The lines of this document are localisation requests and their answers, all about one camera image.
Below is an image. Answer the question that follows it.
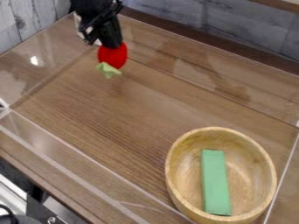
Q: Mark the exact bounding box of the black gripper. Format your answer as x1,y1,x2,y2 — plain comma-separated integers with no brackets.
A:
70,0,123,49

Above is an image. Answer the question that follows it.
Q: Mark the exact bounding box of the red felt fruit green leaf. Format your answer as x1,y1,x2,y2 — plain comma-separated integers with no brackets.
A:
96,43,127,79

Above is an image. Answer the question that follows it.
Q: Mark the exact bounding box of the wooden oval bowl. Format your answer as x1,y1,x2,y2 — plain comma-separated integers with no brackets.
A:
164,127,276,224

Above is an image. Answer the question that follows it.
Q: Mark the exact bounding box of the green rectangular block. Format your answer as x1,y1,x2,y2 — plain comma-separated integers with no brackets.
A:
200,150,232,216

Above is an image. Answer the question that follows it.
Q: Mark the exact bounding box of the clear acrylic tray enclosure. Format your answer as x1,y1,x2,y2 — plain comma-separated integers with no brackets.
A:
0,14,299,224

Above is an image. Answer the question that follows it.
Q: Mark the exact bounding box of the black clamp with cable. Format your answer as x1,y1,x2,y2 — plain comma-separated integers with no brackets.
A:
0,194,62,224

